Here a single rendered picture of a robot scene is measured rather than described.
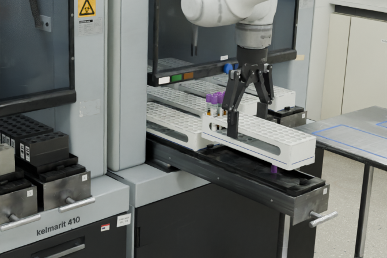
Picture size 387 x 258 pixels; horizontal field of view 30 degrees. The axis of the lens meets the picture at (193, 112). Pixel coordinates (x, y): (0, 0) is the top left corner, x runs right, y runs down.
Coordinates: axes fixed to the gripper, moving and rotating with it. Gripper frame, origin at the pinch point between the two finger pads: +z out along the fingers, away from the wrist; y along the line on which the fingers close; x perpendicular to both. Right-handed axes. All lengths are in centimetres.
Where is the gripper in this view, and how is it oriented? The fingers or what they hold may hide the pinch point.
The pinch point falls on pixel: (247, 124)
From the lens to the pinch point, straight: 182.6
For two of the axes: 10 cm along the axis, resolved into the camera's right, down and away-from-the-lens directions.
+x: -6.9, -2.4, 6.8
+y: 7.2, -1.7, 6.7
